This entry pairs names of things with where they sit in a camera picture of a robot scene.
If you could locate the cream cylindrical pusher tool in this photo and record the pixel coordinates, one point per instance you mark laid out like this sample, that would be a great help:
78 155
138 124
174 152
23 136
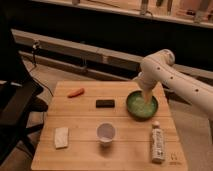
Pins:
147 95

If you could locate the black eraser block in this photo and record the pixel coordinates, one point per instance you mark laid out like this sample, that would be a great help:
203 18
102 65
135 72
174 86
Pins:
105 103

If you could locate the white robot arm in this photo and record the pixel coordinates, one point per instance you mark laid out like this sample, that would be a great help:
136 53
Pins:
158 67

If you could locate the green bowl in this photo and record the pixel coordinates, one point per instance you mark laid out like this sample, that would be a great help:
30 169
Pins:
138 108

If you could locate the clear plastic cup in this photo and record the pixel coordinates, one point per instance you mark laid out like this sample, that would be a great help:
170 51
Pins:
106 133

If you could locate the white labelled bottle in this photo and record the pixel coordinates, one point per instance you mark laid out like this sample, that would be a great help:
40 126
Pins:
158 145

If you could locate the orange carrot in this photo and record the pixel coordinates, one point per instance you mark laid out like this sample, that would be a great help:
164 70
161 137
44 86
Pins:
76 93

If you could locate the black office chair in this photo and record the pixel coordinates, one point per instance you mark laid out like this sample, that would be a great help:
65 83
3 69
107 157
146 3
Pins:
18 97

